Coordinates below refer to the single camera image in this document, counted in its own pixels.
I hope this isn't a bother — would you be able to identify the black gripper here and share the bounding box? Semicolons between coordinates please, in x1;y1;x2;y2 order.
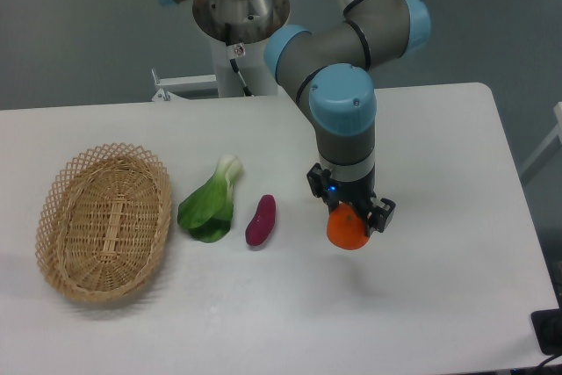
306;162;396;236

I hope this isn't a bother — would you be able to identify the orange fruit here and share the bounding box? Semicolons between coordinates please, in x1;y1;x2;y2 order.
327;203;370;250

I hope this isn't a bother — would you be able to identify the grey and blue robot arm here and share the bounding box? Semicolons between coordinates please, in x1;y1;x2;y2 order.
159;0;431;236

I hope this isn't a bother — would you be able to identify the woven wicker basket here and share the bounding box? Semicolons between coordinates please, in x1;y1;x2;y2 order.
35;143;172;304

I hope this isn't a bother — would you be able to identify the purple sweet potato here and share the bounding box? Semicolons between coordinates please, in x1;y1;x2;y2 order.
245;194;277;247

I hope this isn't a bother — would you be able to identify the green bok choy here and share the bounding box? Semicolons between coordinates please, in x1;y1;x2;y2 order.
177;155;243;243

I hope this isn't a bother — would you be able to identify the black device at table corner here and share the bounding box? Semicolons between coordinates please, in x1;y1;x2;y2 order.
530;308;561;355

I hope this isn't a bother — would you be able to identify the black cable on pedestal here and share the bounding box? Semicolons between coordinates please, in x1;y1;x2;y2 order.
225;22;255;97

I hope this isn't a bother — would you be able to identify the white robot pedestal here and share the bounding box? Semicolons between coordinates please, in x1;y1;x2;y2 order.
210;39;277;97

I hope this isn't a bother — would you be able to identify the white metal bracket left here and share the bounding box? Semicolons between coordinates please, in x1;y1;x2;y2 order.
151;68;218;102

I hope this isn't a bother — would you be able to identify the white frame at right edge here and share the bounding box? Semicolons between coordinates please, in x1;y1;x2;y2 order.
519;102;561;186

